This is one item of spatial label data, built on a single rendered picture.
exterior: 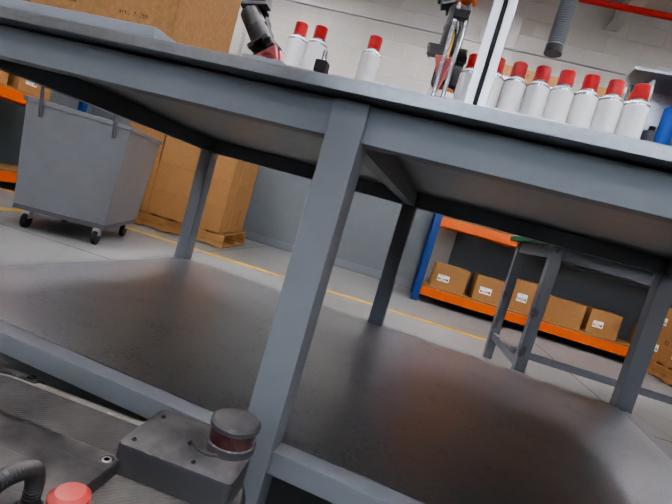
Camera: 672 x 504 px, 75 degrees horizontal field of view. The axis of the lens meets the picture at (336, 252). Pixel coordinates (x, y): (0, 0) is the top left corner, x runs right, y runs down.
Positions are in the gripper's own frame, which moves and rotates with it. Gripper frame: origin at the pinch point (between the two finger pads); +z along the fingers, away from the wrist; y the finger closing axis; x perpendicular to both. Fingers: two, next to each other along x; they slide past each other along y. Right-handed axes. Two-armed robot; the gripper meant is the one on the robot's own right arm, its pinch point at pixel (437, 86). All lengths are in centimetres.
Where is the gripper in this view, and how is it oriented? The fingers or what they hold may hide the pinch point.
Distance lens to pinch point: 124.2
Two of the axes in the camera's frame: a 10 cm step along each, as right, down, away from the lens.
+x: -2.4, 0.1, -9.7
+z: -2.9, 9.5, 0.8
